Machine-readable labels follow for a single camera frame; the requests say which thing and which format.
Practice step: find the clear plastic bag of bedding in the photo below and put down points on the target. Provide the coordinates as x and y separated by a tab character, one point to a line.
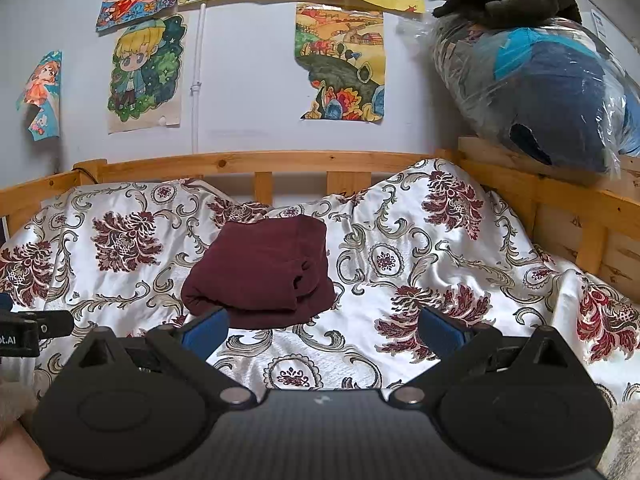
550	90

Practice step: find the beige fuzzy cloth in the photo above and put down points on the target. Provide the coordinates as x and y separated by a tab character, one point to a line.
15	402
622	440

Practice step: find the blond character wall poster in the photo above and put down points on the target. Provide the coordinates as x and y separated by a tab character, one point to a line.
145	70

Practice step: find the wooden bed frame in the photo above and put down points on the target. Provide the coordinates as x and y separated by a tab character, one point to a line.
300	162

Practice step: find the torn landscape wall poster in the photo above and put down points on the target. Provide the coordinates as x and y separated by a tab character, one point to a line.
340	60

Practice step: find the white wall label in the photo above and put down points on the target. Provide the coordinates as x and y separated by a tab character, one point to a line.
599	22

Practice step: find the curled small girl wall poster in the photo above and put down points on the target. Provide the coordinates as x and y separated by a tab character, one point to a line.
42	95

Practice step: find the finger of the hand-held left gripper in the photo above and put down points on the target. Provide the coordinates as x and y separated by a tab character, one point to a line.
55	324

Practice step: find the maroon sweater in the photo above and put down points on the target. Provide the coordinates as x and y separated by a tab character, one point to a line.
265	265

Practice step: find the person's left forearm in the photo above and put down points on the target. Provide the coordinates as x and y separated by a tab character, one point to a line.
20	455

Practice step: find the white wall pipe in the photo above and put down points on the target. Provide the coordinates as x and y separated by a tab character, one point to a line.
199	85

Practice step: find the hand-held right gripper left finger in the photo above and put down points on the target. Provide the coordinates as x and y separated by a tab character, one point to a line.
205	332

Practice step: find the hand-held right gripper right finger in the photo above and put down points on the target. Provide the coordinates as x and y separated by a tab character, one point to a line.
440	332

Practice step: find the white floral blanket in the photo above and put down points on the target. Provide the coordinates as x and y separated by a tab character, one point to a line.
400	220

